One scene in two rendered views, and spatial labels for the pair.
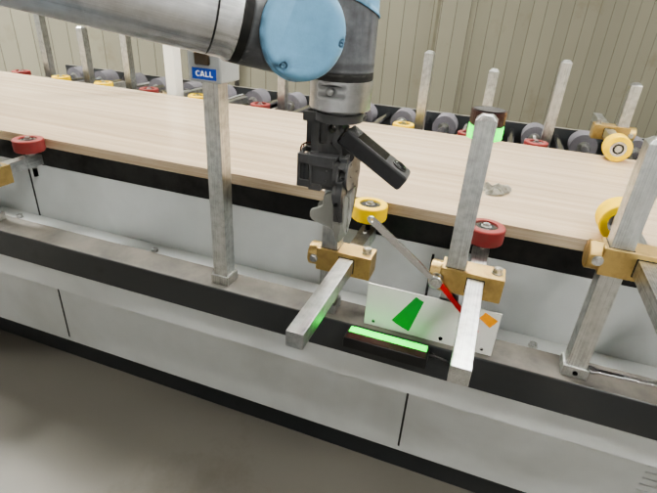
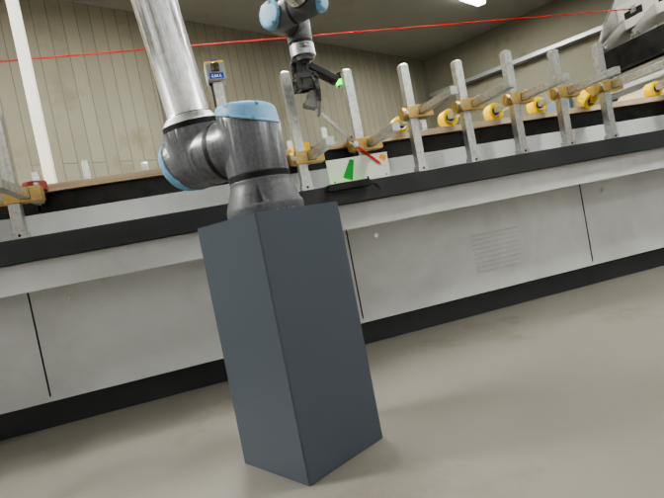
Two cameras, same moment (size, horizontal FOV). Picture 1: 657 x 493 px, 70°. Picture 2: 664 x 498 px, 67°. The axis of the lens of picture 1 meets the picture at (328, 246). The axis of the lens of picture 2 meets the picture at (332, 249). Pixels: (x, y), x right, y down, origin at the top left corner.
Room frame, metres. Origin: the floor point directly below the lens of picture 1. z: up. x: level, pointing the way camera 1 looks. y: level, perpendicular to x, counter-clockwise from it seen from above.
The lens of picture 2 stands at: (-0.79, 1.05, 0.53)
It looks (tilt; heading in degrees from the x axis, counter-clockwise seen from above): 2 degrees down; 326
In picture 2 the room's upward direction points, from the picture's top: 11 degrees counter-clockwise
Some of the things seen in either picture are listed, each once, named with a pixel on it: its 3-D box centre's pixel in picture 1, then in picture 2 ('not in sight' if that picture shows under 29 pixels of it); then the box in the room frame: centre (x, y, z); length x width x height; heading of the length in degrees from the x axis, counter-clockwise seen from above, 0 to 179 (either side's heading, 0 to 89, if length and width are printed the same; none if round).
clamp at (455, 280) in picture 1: (465, 277); (364, 144); (0.78, -0.27, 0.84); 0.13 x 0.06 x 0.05; 72
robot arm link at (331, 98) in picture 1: (339, 96); (302, 51); (0.71, 0.00, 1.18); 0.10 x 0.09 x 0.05; 162
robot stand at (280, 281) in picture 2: not in sight; (290, 333); (0.31, 0.47, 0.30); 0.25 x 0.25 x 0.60; 10
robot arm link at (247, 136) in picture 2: not in sight; (249, 140); (0.32, 0.48, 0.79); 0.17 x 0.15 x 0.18; 24
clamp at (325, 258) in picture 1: (341, 257); (305, 157); (0.86, -0.03, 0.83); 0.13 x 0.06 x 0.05; 72
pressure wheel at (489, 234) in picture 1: (481, 247); not in sight; (0.90, -0.32, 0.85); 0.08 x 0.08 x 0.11
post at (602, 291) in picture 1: (608, 276); (412, 121); (0.71, -0.48, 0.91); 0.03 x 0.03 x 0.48; 72
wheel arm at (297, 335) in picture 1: (338, 276); (314, 153); (0.79, -0.02, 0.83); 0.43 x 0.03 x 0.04; 162
